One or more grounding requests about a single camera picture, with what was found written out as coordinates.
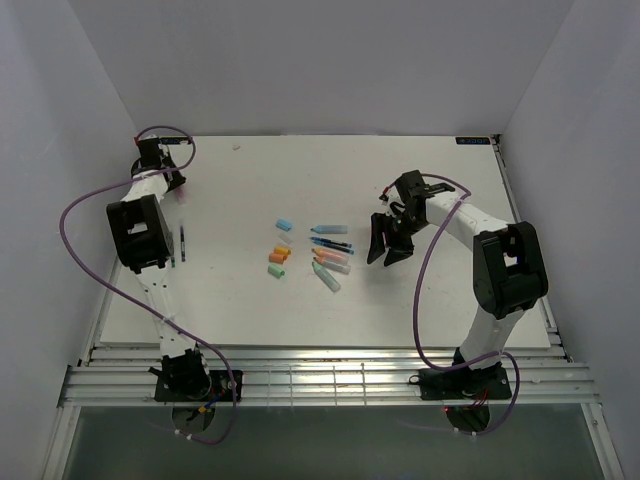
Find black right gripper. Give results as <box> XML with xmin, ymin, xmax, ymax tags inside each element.
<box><xmin>367</xmin><ymin>210</ymin><xmax>428</xmax><ymax>266</ymax></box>

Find orange capped marker pen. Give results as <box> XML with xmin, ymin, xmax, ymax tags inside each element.
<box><xmin>314</xmin><ymin>256</ymin><xmax>351</xmax><ymax>275</ymax></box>

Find orange pink highlighter pen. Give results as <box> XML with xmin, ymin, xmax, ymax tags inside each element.
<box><xmin>312</xmin><ymin>248</ymin><xmax>349</xmax><ymax>264</ymax></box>

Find light blue highlighter body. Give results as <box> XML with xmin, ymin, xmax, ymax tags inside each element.
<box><xmin>310</xmin><ymin>225</ymin><xmax>348</xmax><ymax>235</ymax></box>

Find two thin pens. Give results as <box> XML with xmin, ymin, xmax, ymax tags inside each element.
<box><xmin>169</xmin><ymin>217</ymin><xmax>187</xmax><ymax>268</ymax></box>

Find clear gel pen cap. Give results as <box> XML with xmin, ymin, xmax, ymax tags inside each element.
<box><xmin>278</xmin><ymin>232</ymin><xmax>293</xmax><ymax>245</ymax></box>

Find light blue highlighter cap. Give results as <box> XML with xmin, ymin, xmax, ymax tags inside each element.
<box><xmin>275</xmin><ymin>218</ymin><xmax>293</xmax><ymax>232</ymax></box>

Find orange highlighter cap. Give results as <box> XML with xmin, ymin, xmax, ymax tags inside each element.
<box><xmin>273</xmin><ymin>245</ymin><xmax>292</xmax><ymax>256</ymax></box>

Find salmon orange marker cap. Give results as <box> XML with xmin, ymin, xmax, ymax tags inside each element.
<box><xmin>268</xmin><ymin>252</ymin><xmax>288</xmax><ymax>264</ymax></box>

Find green highlighter cap piece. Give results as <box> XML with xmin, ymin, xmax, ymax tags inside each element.
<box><xmin>267</xmin><ymin>264</ymin><xmax>286</xmax><ymax>279</ymax></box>

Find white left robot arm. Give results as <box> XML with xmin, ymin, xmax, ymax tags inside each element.
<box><xmin>106</xmin><ymin>135</ymin><xmax>212</xmax><ymax>400</ymax></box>

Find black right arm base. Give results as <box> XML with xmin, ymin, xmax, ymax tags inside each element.
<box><xmin>409</xmin><ymin>349</ymin><xmax>512</xmax><ymax>401</ymax></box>

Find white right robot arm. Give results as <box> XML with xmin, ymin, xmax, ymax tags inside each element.
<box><xmin>367</xmin><ymin>170</ymin><xmax>549</xmax><ymax>397</ymax></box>

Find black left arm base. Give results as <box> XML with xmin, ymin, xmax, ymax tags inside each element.
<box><xmin>148</xmin><ymin>353</ymin><xmax>233</xmax><ymax>403</ymax></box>

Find blue label sticker left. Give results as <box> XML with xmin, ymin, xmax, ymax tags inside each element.
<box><xmin>160</xmin><ymin>137</ymin><xmax>192</xmax><ymax>146</ymax></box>

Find blue label sticker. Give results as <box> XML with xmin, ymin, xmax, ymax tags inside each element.
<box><xmin>455</xmin><ymin>136</ymin><xmax>491</xmax><ymax>145</ymax></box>
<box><xmin>160</xmin><ymin>137</ymin><xmax>192</xmax><ymax>146</ymax></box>

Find blue label sticker right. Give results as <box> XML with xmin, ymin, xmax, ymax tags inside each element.
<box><xmin>455</xmin><ymin>136</ymin><xmax>491</xmax><ymax>145</ymax></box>

